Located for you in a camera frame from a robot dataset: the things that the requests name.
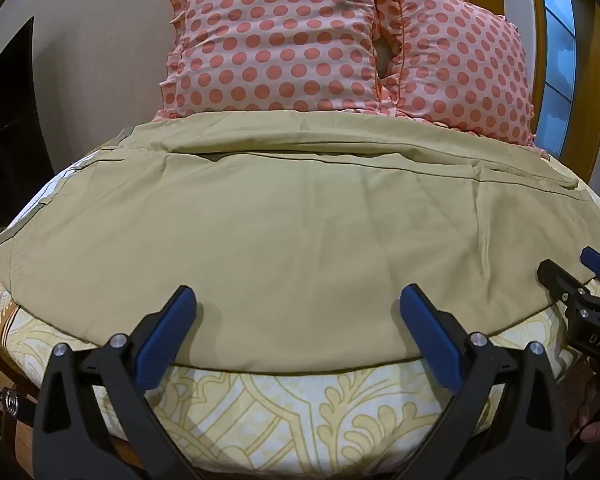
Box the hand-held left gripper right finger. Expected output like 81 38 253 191
399 284 569 480

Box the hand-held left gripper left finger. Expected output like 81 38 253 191
32 285 199 480

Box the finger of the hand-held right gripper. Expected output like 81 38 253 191
537 258 600 317
579 246 600 283

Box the olive green blanket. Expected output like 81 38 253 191
0 112 600 377

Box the person's right hand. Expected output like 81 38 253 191
569 374 600 444

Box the yellow patterned bed sheet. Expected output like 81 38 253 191
0 130 600 467

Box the wooden framed window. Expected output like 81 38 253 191
461 0 600 183

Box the pink polka dot pillow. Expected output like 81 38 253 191
152 0 407 124
374 0 539 147

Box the black cabinet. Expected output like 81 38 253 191
0 16 49 233

